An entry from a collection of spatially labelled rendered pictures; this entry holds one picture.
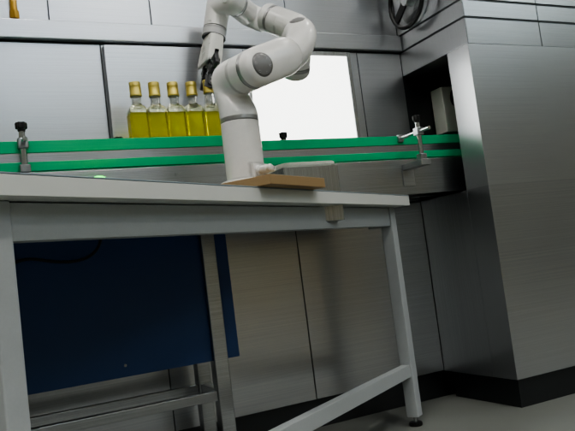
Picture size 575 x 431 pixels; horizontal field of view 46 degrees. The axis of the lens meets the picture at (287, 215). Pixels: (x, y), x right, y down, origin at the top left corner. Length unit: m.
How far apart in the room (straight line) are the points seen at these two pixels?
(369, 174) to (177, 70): 0.72
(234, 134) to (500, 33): 1.24
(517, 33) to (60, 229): 1.90
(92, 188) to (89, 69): 1.13
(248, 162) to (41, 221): 0.64
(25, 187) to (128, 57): 1.24
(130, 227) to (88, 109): 0.99
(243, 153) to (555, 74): 1.43
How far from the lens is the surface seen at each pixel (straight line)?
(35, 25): 2.25
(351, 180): 2.25
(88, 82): 2.24
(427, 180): 2.43
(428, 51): 2.62
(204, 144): 1.97
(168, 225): 1.34
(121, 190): 1.20
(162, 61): 2.28
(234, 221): 1.51
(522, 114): 2.54
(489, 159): 2.40
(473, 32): 2.50
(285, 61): 1.68
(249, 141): 1.64
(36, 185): 1.09
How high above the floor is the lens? 0.57
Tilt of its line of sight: 4 degrees up
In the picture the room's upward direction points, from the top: 7 degrees counter-clockwise
